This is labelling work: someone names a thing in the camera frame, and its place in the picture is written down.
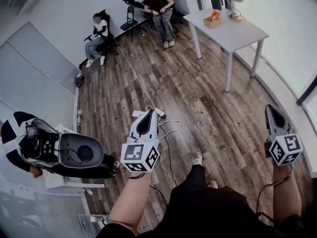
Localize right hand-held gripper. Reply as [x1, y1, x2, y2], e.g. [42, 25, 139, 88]
[264, 104, 304, 167]

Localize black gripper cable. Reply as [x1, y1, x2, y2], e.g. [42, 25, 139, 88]
[255, 164, 294, 219]

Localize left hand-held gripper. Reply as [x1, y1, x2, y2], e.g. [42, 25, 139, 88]
[120, 109, 160, 175]

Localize white plastic box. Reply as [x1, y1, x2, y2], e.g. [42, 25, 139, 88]
[77, 213, 109, 231]

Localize orange tissues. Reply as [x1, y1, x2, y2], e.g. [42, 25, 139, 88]
[208, 10, 221, 22]

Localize black thermos jug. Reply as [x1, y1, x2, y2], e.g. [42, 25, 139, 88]
[211, 0, 225, 11]

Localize black office chair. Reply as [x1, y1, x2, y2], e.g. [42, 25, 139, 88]
[122, 0, 185, 34]
[84, 8, 119, 59]

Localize wooden tissue holder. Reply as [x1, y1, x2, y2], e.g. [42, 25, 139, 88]
[203, 14, 222, 30]

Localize person's right forearm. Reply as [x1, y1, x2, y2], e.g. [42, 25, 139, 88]
[272, 163, 303, 223]

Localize black bag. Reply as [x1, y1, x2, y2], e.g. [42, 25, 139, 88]
[75, 73, 85, 89]

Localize person's black clothing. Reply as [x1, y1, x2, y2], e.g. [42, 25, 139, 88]
[96, 163, 317, 238]

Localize black folding chair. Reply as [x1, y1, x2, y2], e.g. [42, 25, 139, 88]
[120, 5, 141, 43]

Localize person's left forearm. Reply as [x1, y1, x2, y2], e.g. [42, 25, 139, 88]
[107, 172, 152, 230]

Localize black floor cable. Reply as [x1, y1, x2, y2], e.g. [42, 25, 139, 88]
[148, 119, 183, 207]

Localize white floor cable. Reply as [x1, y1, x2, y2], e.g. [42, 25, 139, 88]
[114, 39, 159, 110]

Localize white table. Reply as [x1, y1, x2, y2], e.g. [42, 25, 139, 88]
[182, 7, 270, 93]

